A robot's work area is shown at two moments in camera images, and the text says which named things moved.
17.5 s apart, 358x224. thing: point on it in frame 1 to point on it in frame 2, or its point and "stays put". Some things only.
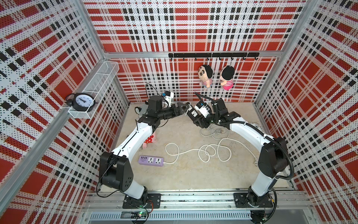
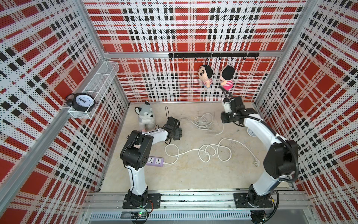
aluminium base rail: x=289 y=207 stays put
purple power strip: x=148 y=160 stays put
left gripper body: x=168 y=113 to x=176 y=133
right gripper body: x=212 y=118 to x=230 y=117
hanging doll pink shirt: x=226 y=77 stays put
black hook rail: x=244 y=55 stays put
